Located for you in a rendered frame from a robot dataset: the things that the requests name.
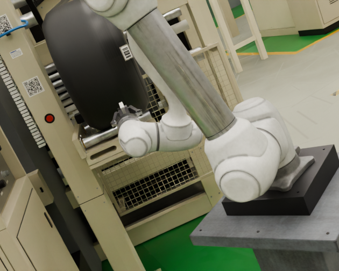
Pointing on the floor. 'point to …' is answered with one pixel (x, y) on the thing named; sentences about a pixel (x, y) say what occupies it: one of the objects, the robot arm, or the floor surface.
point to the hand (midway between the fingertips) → (122, 108)
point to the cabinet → (318, 15)
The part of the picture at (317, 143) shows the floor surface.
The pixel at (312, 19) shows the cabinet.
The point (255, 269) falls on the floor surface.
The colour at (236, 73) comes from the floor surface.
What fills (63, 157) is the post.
